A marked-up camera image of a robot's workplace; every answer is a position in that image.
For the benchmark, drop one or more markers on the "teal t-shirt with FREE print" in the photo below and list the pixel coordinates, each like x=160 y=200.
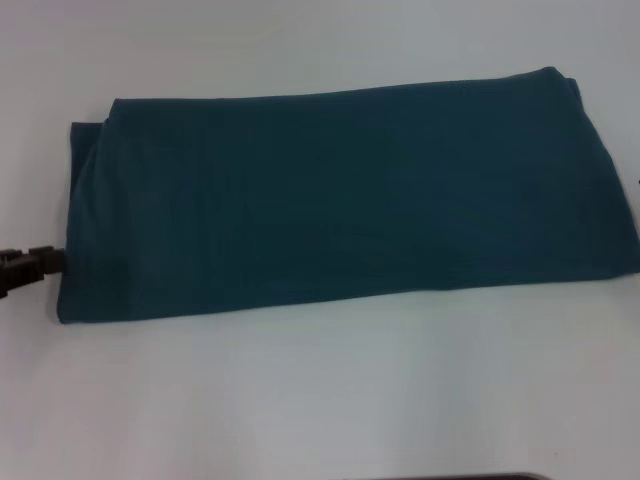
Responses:
x=325 y=200

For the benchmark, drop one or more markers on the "black flat panel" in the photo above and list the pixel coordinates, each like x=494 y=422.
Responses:
x=480 y=476

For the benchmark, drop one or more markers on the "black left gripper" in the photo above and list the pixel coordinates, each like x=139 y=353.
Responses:
x=7 y=272

